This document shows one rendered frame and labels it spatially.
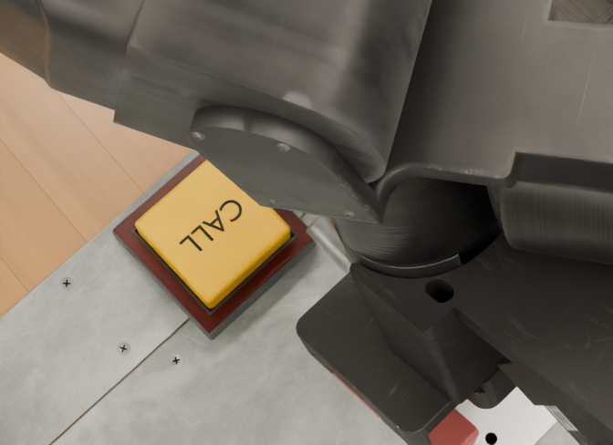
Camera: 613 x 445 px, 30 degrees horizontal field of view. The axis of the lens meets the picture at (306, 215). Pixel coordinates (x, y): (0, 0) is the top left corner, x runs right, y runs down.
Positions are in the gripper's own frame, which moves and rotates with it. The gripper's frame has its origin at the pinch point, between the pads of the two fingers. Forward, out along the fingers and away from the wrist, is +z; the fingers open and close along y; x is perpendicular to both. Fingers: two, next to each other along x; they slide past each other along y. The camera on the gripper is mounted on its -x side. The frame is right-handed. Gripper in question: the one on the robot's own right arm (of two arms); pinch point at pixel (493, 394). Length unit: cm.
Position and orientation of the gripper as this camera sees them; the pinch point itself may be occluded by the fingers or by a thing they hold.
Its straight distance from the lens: 48.5
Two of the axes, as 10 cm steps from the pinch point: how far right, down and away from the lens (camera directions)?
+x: -6.2, -5.1, 6.0
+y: 7.3, -6.6, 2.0
